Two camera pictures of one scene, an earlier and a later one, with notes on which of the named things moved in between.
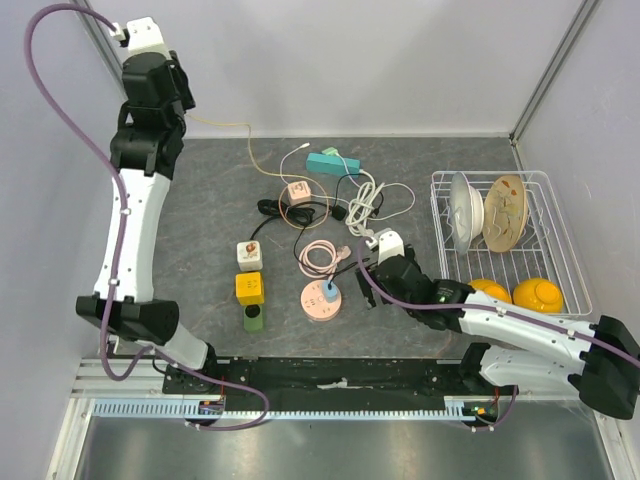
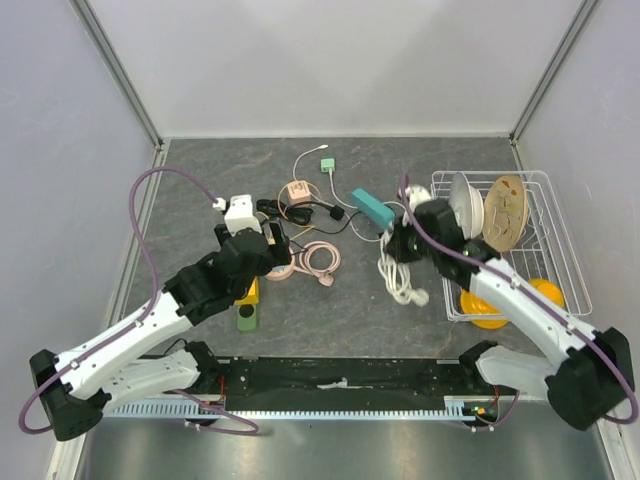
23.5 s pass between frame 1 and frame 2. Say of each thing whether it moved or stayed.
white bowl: stayed
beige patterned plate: stayed
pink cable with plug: moved
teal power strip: moved
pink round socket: moved
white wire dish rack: stayed
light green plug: moved
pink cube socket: stayed
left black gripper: moved
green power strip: moved
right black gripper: moved
